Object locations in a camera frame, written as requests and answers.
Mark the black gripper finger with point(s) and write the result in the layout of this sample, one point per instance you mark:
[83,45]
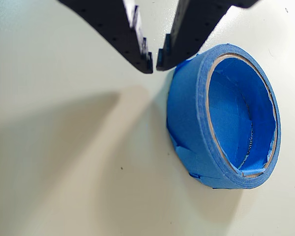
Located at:
[194,29]
[108,22]

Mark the blue tape roll bin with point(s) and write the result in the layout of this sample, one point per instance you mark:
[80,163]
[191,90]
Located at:
[186,110]

